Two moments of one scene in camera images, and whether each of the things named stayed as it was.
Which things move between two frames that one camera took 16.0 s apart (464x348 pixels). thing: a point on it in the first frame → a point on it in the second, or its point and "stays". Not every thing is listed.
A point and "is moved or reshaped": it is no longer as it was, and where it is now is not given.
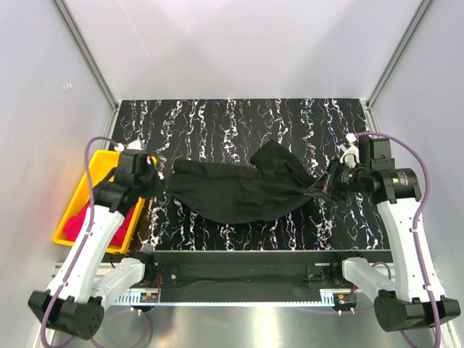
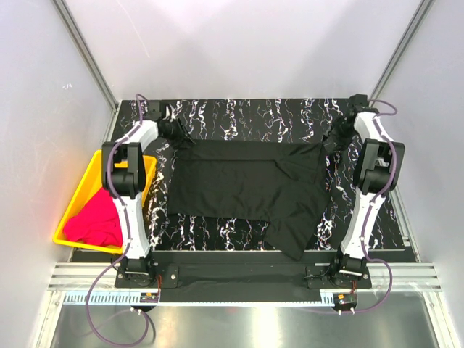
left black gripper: (151, 168) → (183, 133)
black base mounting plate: (257, 272) stays
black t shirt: (276, 180) is moved or reshaped
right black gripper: (330, 185) → (342, 142)
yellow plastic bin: (101, 164) stays
